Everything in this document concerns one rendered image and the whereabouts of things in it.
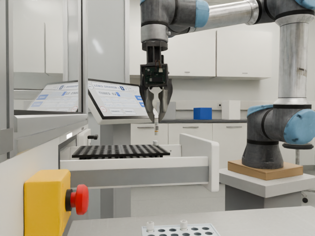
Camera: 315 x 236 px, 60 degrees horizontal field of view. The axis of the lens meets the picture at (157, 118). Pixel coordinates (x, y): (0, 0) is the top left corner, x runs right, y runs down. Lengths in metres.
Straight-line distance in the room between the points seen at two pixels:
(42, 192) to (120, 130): 1.36
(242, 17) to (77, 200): 0.85
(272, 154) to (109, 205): 1.06
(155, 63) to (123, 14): 1.83
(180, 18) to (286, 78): 0.41
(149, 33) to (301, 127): 0.55
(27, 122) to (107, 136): 1.35
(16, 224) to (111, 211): 1.43
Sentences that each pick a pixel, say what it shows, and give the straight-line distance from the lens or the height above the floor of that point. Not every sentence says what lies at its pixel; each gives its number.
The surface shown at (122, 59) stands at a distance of 2.41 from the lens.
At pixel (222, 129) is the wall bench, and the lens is 3.90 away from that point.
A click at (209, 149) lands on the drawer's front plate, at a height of 0.91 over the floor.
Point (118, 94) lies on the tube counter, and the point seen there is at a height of 1.11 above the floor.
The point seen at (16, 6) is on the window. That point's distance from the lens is 0.42.
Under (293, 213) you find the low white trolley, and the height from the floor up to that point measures 0.76.
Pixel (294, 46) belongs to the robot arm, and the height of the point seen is 1.21.
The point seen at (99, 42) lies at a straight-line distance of 2.45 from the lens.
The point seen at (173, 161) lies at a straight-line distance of 0.61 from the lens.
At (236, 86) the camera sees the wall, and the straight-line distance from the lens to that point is 4.76.
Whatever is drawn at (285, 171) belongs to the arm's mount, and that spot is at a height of 0.78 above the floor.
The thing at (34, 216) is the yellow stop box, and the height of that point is 0.87.
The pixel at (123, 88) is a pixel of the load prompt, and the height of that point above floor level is 1.15.
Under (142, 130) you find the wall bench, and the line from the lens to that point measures 3.66.
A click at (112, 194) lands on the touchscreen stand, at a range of 1.74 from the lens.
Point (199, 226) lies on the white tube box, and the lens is 0.52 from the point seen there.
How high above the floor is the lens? 0.99
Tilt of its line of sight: 1 degrees down
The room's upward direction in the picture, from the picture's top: straight up
